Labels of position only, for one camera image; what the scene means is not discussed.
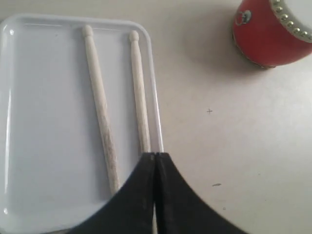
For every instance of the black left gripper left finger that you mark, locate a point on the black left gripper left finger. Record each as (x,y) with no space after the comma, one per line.
(130,210)

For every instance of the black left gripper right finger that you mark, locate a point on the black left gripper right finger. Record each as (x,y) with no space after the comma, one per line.
(179,210)

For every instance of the white drumstick with ball tip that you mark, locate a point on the white drumstick with ball tip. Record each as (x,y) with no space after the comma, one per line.
(139,91)

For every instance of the small red drum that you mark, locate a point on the small red drum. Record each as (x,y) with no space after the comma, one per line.
(272,33)

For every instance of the white rectangular plastic tray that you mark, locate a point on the white rectangular plastic tray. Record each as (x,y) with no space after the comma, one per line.
(52,168)

